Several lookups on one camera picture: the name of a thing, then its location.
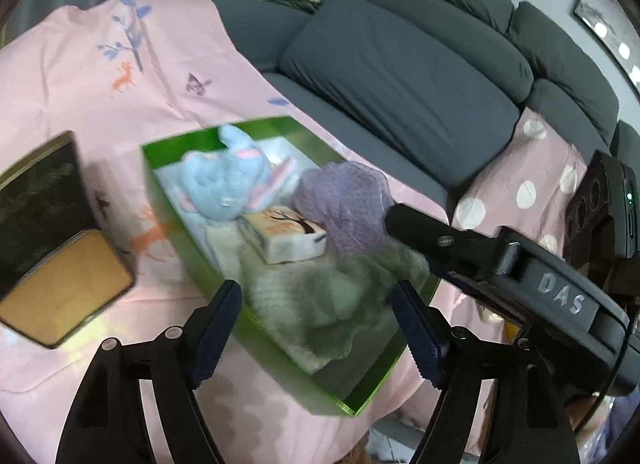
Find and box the pink printed blanket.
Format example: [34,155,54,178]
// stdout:
[0,0,453,464]

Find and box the black cable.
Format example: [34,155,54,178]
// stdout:
[570,314,640,440]

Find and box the black box lid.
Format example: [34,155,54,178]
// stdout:
[0,130,137,349]

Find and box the tree print tissue pack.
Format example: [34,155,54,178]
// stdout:
[239,205,329,265]

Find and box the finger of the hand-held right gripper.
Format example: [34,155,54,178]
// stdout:
[384,203,509,291]

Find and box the purple mesh bath sponge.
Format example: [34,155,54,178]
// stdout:
[292,161,397,258]

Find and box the grey fluffy cloth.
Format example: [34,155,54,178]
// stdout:
[240,244,432,361]

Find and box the framed landscape painting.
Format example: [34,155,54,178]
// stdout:
[572,0,640,90]

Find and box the pink white striped cloth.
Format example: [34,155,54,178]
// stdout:
[252,156,302,207]

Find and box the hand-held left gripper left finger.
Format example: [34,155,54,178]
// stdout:
[55,279,244,464]

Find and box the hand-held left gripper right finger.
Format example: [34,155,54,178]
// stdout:
[391,279,583,464]

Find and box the green box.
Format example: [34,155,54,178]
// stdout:
[140,115,442,417]

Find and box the grey sofa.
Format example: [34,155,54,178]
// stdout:
[207,0,640,225]

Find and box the white fluffy cloth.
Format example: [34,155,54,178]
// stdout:
[202,219,326,376]

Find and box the blue plush elephant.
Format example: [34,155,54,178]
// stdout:
[177,124,301,223]

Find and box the pink polka dot pillow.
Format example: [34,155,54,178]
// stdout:
[451,106,592,265]

